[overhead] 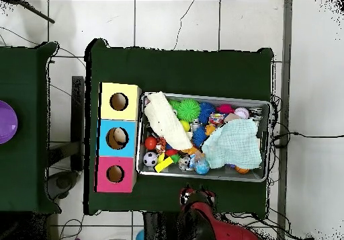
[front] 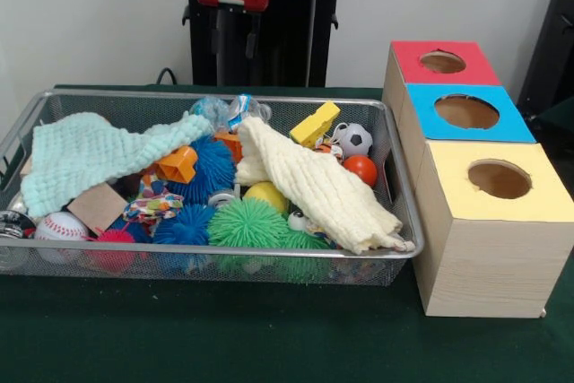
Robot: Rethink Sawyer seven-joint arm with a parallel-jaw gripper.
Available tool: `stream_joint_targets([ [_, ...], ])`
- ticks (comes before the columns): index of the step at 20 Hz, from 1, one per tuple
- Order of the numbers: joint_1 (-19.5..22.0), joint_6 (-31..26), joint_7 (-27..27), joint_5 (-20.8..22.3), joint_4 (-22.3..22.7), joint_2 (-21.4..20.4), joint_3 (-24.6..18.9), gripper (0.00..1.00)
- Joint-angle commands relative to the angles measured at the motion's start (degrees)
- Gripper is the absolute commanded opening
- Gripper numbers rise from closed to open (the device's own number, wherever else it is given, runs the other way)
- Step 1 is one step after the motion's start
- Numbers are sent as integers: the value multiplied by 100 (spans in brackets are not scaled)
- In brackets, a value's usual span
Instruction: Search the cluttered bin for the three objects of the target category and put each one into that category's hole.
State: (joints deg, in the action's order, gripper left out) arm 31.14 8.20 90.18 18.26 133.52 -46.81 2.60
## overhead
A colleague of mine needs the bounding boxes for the wooden box with three holes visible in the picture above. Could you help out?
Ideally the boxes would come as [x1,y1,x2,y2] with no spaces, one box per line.
[93,81,142,194]

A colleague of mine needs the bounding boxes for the yellow toy block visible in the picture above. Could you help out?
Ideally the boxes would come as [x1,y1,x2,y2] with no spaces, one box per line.
[154,156,175,173]

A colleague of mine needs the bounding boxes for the small soccer ball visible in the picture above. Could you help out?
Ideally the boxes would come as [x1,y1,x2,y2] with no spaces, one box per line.
[142,151,159,167]

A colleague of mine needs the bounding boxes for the blue spiky rubber ball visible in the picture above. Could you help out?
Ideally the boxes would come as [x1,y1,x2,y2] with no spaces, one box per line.
[191,126,207,147]
[198,102,216,124]

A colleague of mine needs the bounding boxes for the orange-red smooth ball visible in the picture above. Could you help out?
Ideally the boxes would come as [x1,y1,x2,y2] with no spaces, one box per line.
[144,136,158,151]

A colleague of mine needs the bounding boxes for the mint knitted cloth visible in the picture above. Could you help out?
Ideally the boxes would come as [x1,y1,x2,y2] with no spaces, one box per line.
[201,118,263,170]

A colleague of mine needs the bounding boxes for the cream knitted cloth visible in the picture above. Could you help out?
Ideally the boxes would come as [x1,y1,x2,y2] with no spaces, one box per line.
[143,91,194,151]

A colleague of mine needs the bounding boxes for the green spiky rubber ball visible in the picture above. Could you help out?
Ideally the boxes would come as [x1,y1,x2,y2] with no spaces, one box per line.
[176,98,202,123]

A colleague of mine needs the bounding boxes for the white baseball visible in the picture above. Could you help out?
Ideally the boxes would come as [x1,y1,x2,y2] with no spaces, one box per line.
[233,107,250,120]

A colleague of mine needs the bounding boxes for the dark green table cloth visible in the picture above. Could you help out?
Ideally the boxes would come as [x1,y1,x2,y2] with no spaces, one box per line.
[0,41,61,214]
[84,38,274,216]

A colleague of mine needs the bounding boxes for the grey rounded stand foot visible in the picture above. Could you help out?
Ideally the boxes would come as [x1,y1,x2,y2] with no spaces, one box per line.
[47,169,79,200]

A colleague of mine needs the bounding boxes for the purple bowl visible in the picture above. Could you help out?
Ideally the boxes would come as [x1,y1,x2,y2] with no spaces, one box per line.
[0,99,19,145]

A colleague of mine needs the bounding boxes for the dark thin rod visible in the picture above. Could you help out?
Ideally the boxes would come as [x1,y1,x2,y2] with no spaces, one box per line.
[10,0,56,24]

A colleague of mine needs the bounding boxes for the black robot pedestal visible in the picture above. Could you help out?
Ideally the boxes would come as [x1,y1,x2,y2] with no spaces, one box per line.
[143,211,186,240]

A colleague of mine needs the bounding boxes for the shallow wire mesh bin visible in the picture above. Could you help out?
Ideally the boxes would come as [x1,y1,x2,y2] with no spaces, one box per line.
[135,91,272,183]

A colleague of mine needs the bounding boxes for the thin black cable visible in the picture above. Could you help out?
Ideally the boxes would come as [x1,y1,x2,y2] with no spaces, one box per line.
[272,131,344,148]

